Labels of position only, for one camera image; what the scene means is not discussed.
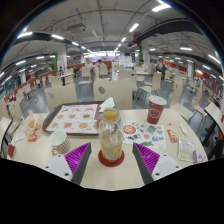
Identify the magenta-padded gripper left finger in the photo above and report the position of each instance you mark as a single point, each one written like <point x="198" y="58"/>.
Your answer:
<point x="58" y="165"/>

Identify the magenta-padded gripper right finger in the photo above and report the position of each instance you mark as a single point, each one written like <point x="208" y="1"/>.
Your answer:
<point x="165" y="165"/>

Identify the clear bottle with yellow cap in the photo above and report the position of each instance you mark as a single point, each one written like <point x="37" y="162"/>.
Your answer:
<point x="111" y="140"/>

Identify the white patterned mug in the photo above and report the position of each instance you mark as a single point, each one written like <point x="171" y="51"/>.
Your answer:
<point x="60" y="142"/>

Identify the clear plastic packet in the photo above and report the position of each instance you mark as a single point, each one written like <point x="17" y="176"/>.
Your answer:
<point x="186" y="150"/>

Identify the red sauce packet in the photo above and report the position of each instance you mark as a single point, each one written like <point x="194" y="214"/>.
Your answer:
<point x="172" y="136"/>

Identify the colourful sticker sheet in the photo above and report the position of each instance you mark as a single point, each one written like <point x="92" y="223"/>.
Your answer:
<point x="146" y="135"/>

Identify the small purple packet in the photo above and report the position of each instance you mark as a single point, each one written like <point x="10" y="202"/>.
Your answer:
<point x="200" y="157"/>

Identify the small white wrapper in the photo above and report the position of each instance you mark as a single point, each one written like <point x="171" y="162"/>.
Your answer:
<point x="183" y="128"/>

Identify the clear bag of fries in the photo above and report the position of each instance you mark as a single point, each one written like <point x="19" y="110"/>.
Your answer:
<point x="31" y="126"/>

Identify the printed paper tray liner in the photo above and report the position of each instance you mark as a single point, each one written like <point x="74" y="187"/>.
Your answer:
<point x="71" y="118"/>

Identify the small red wallet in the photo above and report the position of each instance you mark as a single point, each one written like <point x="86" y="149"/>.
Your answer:
<point x="11" y="150"/>

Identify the flat round red coaster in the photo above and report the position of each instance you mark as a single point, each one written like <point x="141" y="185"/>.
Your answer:
<point x="111" y="164"/>

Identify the red paper cup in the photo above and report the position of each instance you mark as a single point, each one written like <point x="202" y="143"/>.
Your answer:
<point x="156" y="111"/>

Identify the burger on tray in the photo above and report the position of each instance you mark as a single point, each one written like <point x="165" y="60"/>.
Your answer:
<point x="97" y="124"/>

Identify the beige neighbouring table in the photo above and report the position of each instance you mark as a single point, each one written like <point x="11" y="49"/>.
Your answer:
<point x="4" y="128"/>
<point x="215" y="115"/>

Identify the white paper napkin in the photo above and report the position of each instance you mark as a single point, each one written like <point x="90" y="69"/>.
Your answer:
<point x="106" y="104"/>

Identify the group of beige chairs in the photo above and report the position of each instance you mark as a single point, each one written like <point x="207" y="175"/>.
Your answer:
<point x="155" y="81"/>

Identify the person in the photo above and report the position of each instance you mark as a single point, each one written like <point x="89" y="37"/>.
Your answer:
<point x="88" y="64"/>
<point x="99" y="63"/>
<point x="163" y="69"/>

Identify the ceiling air conditioner unit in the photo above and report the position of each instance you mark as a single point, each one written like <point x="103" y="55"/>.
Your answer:
<point x="76" y="28"/>

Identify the group of ceiling lights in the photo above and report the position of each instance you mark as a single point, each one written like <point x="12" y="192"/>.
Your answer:
<point x="161" y="7"/>

